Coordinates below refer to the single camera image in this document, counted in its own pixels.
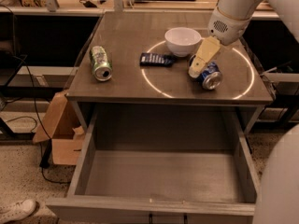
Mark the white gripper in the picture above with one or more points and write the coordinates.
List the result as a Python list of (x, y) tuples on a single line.
[(228, 29)]

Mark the blue pepsi can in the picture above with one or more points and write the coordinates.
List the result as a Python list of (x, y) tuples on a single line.
[(208, 76)]

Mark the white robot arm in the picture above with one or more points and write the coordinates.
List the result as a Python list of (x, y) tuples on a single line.
[(278, 196)]

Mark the green soda can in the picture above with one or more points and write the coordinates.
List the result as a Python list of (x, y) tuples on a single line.
[(101, 67)]

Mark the open grey top drawer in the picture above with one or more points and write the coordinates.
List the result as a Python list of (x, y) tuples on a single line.
[(161, 164)]

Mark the white bowl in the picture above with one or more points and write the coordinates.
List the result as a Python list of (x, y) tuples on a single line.
[(182, 41)]

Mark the dark blue snack packet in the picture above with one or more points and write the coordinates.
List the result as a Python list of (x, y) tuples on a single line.
[(154, 59)]

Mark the grey cabinet table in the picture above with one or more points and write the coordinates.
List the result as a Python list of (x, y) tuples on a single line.
[(125, 35)]

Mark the brown cardboard box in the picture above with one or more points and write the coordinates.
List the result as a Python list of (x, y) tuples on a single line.
[(61, 126)]

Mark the white sneaker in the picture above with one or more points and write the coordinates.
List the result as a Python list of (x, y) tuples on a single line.
[(17, 211)]

